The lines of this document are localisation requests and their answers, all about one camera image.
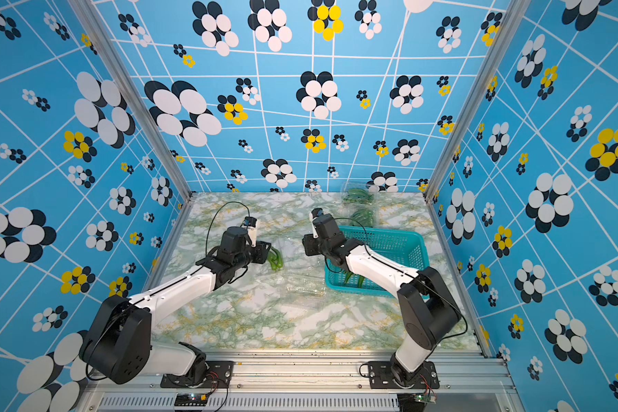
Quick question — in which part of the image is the teal plastic basket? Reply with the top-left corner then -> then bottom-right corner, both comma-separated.
323,225 -> 431,298

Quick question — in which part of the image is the green pepper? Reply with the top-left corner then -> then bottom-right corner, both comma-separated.
343,271 -> 365,288

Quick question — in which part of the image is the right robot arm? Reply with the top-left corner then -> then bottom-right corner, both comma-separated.
302,208 -> 464,388

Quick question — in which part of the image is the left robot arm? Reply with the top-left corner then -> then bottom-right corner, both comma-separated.
79,227 -> 271,387

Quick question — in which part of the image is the left circuit board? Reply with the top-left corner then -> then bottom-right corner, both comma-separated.
173,393 -> 210,410

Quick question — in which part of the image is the circuit board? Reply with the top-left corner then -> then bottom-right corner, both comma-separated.
173,393 -> 210,410
398,394 -> 435,412

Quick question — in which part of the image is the right circuit board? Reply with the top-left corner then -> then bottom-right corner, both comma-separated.
398,394 -> 435,412

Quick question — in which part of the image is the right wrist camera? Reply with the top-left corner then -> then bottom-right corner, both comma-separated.
310,208 -> 324,221

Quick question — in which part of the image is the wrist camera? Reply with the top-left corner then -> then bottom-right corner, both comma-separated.
242,216 -> 258,247
310,208 -> 324,221

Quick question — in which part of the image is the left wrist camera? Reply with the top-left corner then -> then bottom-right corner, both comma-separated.
242,216 -> 258,247

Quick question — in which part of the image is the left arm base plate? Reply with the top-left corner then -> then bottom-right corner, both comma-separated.
161,360 -> 235,389

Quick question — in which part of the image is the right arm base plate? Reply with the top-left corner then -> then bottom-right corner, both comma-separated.
364,362 -> 440,391

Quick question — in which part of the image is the aluminium front rail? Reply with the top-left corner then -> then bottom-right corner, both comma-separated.
77,350 -> 524,411

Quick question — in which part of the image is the left frame post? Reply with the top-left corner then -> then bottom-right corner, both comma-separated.
69,1 -> 192,202

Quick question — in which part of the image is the frame post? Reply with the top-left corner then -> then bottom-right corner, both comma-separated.
69,1 -> 192,202
426,0 -> 530,202

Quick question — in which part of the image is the right frame post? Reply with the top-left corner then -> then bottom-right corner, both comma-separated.
426,0 -> 530,202

